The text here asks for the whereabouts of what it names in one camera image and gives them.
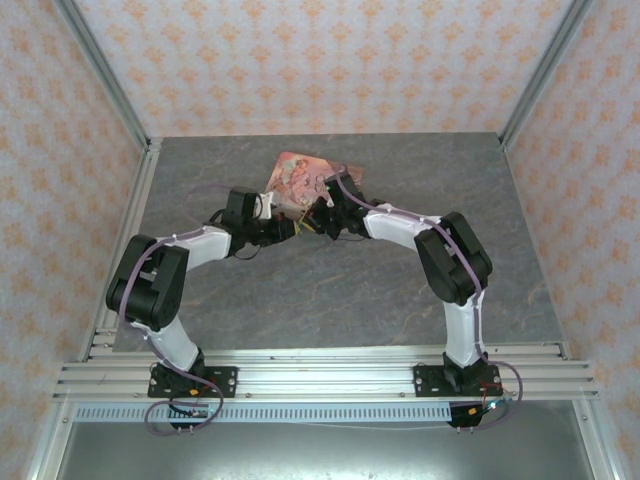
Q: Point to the pink decorated tin box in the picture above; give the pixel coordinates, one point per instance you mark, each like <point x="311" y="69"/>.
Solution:
<point x="295" y="172"/>

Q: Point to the aluminium mounting rail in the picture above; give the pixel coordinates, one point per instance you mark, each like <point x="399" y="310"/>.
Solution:
<point x="325" y="375"/>

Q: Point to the aluminium frame post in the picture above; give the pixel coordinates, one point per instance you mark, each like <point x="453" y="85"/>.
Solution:
<point x="545" y="75"/>
<point x="107" y="80"/>

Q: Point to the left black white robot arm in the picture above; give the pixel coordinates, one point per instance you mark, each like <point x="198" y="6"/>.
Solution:
<point x="150" y="285"/>

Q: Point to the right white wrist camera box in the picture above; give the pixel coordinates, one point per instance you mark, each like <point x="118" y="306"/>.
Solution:
<point x="329" y="202"/>

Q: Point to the aluminium side rail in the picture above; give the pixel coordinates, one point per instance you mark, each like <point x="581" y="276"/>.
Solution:
<point x="145" y="180"/>

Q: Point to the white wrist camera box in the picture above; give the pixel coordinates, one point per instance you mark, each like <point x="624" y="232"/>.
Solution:
<point x="329" y="202"/>
<point x="268" y="205"/>

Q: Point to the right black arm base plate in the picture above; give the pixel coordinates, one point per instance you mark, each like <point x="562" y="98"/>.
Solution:
<point x="425" y="380"/>

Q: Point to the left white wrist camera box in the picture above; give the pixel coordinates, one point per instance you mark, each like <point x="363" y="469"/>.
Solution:
<point x="268" y="205"/>

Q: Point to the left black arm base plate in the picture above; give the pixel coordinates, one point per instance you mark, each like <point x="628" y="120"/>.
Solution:
<point x="225" y="380"/>

